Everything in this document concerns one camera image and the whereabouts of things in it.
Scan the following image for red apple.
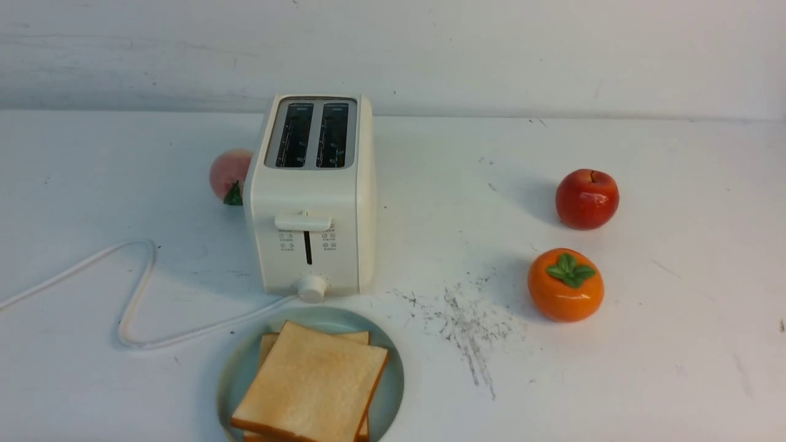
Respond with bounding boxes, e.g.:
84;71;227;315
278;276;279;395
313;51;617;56
555;169;620;230

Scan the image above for toast slice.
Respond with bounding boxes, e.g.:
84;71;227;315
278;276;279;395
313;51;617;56
230;320;389;441
243;331;371;441

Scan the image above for orange persimmon with green leaves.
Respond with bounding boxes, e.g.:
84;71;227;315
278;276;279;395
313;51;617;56
527;248;605;324

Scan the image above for pink peach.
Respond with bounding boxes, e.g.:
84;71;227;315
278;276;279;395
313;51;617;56
209;149;253;206

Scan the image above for white power cable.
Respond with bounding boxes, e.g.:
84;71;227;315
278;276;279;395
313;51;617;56
0;239;300;351

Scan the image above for light blue round plate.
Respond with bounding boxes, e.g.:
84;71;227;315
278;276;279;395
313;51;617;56
216;306;405;441

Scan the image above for white two-slot toaster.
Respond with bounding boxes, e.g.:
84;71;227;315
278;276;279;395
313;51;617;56
243;93;377;304

